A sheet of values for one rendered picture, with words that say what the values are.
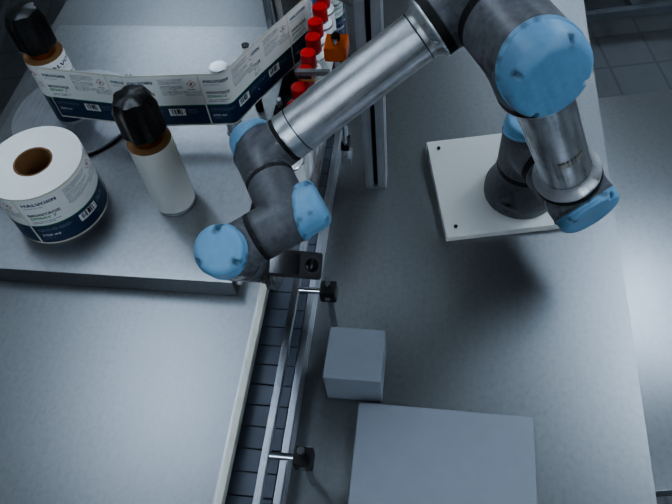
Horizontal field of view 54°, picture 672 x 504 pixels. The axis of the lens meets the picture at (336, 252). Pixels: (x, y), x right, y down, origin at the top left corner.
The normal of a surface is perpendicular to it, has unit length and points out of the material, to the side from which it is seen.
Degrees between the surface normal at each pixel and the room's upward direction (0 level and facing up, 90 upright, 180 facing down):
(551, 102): 83
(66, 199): 90
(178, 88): 90
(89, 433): 0
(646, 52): 0
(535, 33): 17
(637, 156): 0
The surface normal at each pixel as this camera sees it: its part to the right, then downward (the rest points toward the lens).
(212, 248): -0.13, -0.08
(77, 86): -0.23, 0.81
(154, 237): -0.08, -0.57
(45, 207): 0.32, 0.76
